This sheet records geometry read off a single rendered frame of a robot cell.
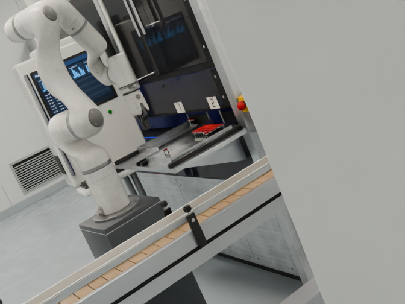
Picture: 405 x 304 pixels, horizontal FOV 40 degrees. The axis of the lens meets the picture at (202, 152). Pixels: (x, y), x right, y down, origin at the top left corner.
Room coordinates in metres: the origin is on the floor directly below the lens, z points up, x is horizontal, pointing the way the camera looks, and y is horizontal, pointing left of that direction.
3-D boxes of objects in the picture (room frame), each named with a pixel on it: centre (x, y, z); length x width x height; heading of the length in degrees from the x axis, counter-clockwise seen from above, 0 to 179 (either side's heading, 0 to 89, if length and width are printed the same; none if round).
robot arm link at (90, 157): (2.09, 0.41, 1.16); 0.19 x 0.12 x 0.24; 54
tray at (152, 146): (2.86, 0.10, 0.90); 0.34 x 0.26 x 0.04; 117
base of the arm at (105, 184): (2.07, 0.39, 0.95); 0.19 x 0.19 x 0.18
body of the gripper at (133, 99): (2.36, 0.18, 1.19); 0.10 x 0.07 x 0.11; 27
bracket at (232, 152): (2.45, -0.02, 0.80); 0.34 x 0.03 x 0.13; 117
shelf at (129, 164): (2.67, 0.08, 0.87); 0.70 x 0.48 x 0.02; 27
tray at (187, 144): (2.50, 0.04, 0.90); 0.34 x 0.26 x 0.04; 116
